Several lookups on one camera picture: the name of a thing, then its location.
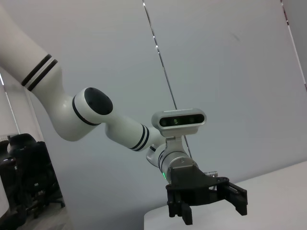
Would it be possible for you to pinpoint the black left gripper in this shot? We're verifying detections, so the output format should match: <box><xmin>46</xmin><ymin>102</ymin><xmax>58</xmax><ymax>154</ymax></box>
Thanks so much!
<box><xmin>165</xmin><ymin>165</ymin><xmax>248</xmax><ymax>226</ymax></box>

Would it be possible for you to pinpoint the black office chair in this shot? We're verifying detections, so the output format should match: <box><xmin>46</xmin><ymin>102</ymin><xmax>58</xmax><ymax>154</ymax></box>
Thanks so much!
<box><xmin>0</xmin><ymin>133</ymin><xmax>66</xmax><ymax>228</ymax></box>

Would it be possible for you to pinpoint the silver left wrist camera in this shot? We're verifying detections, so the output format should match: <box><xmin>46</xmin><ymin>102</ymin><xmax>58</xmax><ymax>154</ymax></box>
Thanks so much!
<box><xmin>151</xmin><ymin>107</ymin><xmax>207</xmax><ymax>156</ymax></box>

